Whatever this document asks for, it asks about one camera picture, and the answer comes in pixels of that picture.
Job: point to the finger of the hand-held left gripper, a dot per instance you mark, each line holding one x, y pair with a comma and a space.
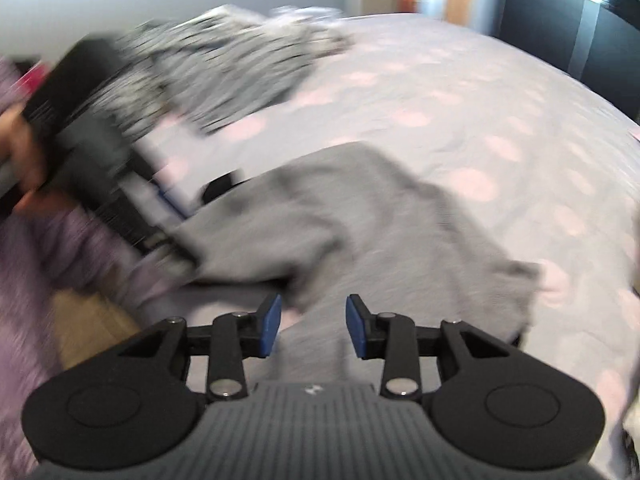
132, 222
222, 187

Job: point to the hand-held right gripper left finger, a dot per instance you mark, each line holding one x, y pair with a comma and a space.
270, 325

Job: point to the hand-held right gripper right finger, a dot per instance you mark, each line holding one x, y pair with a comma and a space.
356, 330

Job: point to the plain grey garment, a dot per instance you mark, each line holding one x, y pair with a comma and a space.
325, 220

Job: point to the person's left hand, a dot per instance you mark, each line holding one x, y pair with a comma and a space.
22, 160

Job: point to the grey black-striped garment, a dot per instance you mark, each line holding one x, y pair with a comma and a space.
215, 70

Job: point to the bed with pink dotted sheet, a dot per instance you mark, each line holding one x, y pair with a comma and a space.
450, 85

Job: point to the dark wardrobe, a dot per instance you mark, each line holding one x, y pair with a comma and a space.
550, 25

